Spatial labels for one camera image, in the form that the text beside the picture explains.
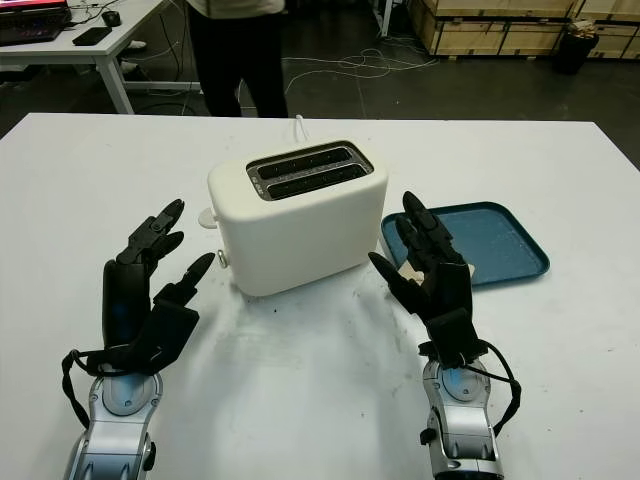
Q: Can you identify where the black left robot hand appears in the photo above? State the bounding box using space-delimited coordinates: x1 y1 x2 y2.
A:
102 198 216 351

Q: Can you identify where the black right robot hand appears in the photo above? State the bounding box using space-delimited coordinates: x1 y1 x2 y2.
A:
368 191 475 327

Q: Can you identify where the white bread slice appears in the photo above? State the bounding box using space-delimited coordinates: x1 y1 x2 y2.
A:
397 262 476 287

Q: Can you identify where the blue plastic tray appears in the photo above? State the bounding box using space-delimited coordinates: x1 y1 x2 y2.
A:
379 201 551 292

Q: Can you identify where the white two-slot toaster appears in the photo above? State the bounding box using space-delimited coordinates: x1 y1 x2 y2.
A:
207 139 389 297

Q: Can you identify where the wooden crate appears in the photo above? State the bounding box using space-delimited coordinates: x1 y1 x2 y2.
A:
574 0 640 25
409 0 576 22
594 22 640 60
424 19 572 57

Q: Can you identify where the person in black trousers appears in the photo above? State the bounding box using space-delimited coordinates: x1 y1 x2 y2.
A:
187 0 290 120

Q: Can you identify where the black trash bin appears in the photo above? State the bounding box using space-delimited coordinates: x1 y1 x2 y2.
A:
552 18 600 76

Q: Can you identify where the black smartphone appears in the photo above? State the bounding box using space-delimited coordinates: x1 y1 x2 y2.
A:
72 26 113 46

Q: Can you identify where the white office desk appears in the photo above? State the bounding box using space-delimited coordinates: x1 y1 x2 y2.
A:
0 0 201 115

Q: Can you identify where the black laptop with pink screen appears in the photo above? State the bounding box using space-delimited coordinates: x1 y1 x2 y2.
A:
0 0 71 47

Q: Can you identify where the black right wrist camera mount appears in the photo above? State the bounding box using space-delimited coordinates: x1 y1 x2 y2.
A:
418 308 490 369

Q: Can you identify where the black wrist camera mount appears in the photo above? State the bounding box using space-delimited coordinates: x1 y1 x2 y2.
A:
82 294 200 377
418 308 490 369

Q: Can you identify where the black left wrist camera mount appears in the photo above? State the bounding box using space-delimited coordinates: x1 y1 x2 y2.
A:
82 294 200 377

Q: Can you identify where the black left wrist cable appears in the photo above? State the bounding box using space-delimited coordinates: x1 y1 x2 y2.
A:
60 348 96 434

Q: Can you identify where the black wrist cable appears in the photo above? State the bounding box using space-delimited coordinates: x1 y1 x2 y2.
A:
60 348 96 434
469 342 522 441

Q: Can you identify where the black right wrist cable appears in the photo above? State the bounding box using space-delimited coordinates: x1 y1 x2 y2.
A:
469 342 522 441

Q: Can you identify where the white floor cable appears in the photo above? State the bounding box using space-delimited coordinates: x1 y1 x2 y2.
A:
282 47 441 96

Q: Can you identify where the white metal frame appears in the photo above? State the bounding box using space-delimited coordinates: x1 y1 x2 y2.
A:
372 0 394 37

